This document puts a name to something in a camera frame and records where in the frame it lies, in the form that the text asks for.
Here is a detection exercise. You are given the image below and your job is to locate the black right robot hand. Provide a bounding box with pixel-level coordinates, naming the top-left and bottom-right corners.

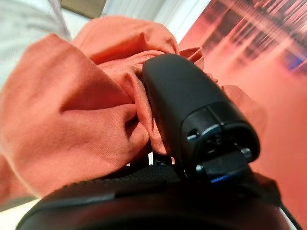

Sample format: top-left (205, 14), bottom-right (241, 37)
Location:
top-left (15, 53), bottom-right (303, 230)

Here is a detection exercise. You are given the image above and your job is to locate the orange garment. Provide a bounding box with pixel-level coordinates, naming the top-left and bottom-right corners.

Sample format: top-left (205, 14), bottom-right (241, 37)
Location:
top-left (0, 15), bottom-right (268, 208)

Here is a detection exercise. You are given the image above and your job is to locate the white pleated curtain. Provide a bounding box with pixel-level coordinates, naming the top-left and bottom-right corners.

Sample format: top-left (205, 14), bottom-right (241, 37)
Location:
top-left (103, 0), bottom-right (213, 45)

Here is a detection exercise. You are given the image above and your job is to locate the brown wooden nightstand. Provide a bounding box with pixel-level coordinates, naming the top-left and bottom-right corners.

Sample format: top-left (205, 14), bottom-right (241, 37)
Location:
top-left (60, 0), bottom-right (108, 20)

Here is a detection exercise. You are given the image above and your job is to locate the white textured duvet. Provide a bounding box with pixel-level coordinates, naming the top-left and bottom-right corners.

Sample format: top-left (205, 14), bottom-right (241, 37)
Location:
top-left (0, 0), bottom-right (71, 89)

